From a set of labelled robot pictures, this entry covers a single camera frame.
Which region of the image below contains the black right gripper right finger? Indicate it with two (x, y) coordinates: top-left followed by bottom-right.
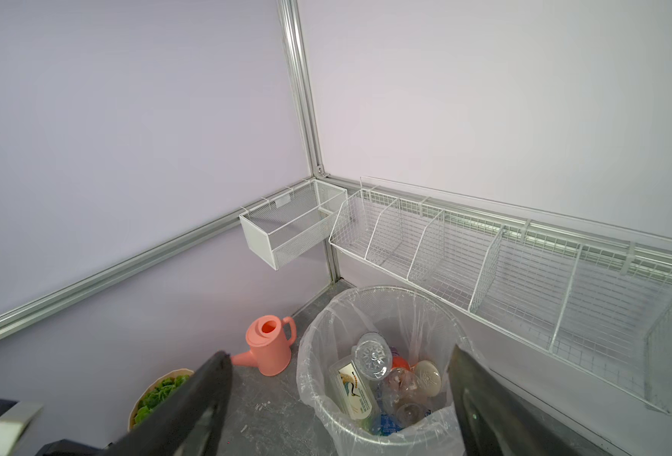
(446, 344), (582, 456)

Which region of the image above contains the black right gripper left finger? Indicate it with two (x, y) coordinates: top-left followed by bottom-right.
(102, 351), (233, 455)

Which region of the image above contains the red cap brown bottle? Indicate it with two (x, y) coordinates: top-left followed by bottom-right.
(379, 355), (429, 429)

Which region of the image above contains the green label clear bottle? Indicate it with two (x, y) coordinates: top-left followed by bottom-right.
(352, 332), (393, 381)

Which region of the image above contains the square clear green-band bottle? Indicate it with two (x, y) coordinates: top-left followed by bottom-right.
(327, 356), (381, 427)

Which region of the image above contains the clear plastic bin liner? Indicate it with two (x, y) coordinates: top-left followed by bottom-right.
(297, 286), (482, 455)

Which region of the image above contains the grey mesh waste bin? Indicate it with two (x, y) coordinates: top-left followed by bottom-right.
(297, 286), (474, 455)

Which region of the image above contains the potted green plant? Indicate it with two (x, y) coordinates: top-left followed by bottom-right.
(128, 369), (194, 431)

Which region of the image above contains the pink plastic watering can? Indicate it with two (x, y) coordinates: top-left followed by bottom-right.
(231, 315), (297, 377)

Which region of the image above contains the white wire wall shelf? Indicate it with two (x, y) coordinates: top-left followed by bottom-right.
(330, 178), (672, 413)

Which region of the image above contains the white mesh wall basket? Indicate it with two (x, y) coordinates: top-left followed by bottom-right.
(239, 179), (347, 270)

